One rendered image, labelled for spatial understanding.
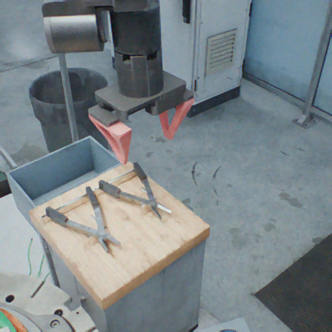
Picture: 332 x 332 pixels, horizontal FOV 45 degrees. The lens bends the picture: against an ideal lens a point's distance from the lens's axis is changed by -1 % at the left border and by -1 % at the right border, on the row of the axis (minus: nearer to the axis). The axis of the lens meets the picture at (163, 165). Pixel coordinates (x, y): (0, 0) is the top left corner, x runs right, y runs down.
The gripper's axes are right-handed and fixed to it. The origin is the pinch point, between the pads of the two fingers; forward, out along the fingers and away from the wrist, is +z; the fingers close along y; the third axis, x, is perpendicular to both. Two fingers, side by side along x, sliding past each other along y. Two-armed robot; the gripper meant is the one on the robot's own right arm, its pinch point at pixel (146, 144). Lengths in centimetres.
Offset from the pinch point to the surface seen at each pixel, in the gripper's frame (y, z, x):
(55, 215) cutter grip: 14.0, 6.8, -3.3
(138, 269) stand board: 9.6, 10.2, 9.5
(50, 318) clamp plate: 22.3, 6.2, 10.7
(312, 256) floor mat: -96, 118, -11
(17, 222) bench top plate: 13, 37, -38
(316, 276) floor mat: -88, 118, -4
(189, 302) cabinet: 0.4, 28.1, 9.3
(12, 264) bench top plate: 19, 37, -27
